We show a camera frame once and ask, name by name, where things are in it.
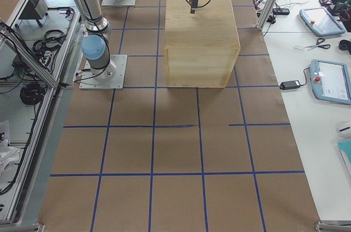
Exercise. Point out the black power adapter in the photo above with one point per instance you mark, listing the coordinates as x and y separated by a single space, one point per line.
287 85

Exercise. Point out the lower blue teach pendant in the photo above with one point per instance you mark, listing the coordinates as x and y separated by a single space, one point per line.
330 81

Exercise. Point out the wooden drawer cabinet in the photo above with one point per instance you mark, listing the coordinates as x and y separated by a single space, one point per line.
200 48

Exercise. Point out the aluminium frame rail left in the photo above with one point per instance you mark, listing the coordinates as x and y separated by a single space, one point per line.
23 124

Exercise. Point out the brown paper floor cover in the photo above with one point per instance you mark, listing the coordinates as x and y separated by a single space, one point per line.
153 158

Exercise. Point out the teal notebook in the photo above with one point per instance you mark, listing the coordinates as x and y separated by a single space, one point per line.
344 149

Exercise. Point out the grey control box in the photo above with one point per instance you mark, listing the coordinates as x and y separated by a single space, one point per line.
35 10

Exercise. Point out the upper blue teach pendant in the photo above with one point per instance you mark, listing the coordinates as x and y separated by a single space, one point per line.
321 22

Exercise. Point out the blue teach pendant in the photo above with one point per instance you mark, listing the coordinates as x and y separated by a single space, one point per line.
321 22
330 81

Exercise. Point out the black handled scissors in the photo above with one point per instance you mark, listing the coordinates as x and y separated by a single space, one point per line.
319 44

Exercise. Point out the white computer mouse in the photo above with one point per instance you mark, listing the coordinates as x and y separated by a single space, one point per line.
343 129

